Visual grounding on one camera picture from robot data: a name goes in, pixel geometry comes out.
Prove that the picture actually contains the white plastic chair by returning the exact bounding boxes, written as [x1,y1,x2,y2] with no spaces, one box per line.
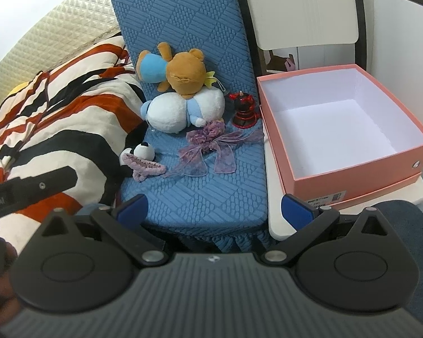
[238,0,423,240]

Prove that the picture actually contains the striped orange black white blanket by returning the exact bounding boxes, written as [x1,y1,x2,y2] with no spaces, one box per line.
[0,34,145,250]

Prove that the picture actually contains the small panda plush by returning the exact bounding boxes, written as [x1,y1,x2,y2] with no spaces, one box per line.
[119,142,156,166]

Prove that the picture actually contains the person's left hand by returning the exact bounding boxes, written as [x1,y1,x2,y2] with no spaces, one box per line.
[0,242,21,326]

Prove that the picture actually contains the purple ribbon scrunchie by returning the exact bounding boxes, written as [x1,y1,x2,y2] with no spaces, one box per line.
[164,121,263,177]

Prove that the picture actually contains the red black figurine toy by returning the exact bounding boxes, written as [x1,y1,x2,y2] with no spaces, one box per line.
[228,91,260,129]

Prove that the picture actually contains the person's blue jeans leg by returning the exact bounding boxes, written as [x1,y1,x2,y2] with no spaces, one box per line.
[374,200,423,322]

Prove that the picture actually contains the cream quilted headboard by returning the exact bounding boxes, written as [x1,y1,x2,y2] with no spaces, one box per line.
[0,0,119,100]

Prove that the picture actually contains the white and blue plush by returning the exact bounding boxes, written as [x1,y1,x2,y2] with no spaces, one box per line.
[140,86,225,134]

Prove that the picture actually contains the brown bear plush blue shirt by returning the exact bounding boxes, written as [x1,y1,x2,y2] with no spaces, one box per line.
[136,42,218,99]

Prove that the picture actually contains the blue textured chair cushion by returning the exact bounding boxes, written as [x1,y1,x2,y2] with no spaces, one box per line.
[111,0,273,253]

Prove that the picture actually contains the pink cardboard storage box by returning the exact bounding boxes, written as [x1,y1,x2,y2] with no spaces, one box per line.
[257,64,423,207]

